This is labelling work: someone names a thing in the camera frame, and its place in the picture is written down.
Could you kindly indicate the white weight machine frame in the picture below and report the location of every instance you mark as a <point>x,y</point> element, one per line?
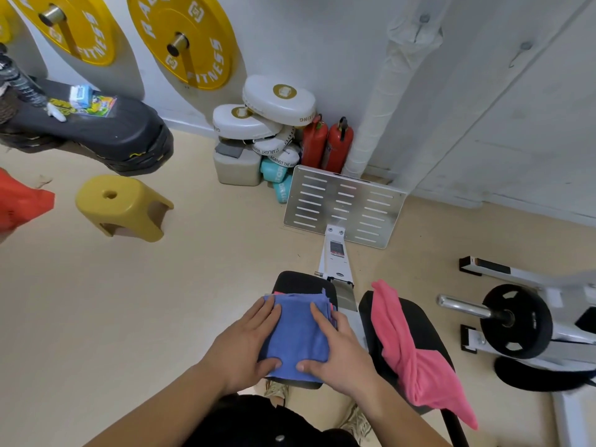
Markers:
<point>558,297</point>

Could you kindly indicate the yellow plastic stool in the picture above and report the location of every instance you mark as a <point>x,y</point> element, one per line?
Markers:
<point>116,204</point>

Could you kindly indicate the person's left hand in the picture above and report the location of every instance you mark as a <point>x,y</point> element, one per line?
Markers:
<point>242,349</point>

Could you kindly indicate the person's left forearm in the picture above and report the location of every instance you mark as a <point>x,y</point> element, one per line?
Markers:
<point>158,414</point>

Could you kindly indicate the yellow green card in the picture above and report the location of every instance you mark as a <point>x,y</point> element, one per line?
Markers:
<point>60,105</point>

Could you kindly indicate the person's white shoe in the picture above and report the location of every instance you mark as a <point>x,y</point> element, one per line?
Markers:
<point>277,391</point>
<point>356,423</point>

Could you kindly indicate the dark wicker basket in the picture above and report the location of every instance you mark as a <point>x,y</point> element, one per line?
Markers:
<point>5,107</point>

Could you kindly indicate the black aerobic step platform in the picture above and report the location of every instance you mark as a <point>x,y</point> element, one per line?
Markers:
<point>116,130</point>

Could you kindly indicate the blue towel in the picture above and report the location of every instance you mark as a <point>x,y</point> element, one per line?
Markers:
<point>298,335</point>

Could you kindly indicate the blue white tissue pack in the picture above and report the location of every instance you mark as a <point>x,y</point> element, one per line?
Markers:
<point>80,97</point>

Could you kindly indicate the chrome plate sleeve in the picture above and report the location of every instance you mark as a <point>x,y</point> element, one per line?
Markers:
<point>461,306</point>

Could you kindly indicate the grey flat pad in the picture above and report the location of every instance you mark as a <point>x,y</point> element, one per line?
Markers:
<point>229,148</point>

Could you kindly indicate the person's right hand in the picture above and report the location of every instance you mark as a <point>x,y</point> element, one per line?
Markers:
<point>344,358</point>

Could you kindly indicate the black weight plate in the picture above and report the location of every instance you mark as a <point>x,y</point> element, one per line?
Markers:
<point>526,339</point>

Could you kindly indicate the clear water bottle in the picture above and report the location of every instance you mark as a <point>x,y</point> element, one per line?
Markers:
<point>23,86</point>

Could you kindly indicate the silver slotted foot plate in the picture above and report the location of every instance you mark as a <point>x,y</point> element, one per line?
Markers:
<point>298,174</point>

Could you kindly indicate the orange plastic bag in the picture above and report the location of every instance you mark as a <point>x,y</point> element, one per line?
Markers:
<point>18,204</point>

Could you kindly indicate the pink towel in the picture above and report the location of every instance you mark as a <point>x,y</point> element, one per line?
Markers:
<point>419,367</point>
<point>279,293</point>

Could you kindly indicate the white game controller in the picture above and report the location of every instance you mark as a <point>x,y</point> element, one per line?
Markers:
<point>56,111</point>

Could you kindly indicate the yellow weight plate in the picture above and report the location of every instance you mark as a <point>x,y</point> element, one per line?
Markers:
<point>3,27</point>
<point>93,23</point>
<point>209,32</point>

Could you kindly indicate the beige plastic container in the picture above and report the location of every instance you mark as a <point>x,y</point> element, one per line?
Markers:
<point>237,172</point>

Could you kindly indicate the colourful snack packet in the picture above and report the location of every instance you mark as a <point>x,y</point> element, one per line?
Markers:
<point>102,105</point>

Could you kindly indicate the person's black shorts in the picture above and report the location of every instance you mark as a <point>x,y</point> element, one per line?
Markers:
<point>260,423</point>

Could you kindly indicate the teal dumbbell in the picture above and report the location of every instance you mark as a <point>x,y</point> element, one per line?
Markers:
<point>283,190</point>
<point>272,171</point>

